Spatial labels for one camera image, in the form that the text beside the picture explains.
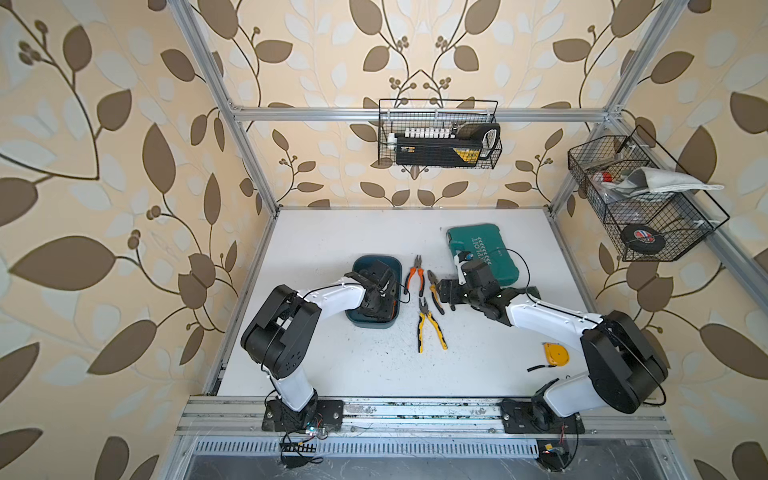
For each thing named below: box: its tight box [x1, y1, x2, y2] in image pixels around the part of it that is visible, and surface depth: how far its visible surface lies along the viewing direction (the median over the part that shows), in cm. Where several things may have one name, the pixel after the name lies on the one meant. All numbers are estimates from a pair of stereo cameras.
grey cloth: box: [601, 167, 725, 197], surface depth 64 cm
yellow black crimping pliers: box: [418, 297, 448, 353], surface depth 91 cm
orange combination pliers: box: [404, 254, 425, 297], surface depth 104 cm
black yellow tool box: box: [395, 126, 501, 168], surface depth 86 cm
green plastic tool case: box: [447, 223, 520, 287], surface depth 106 cm
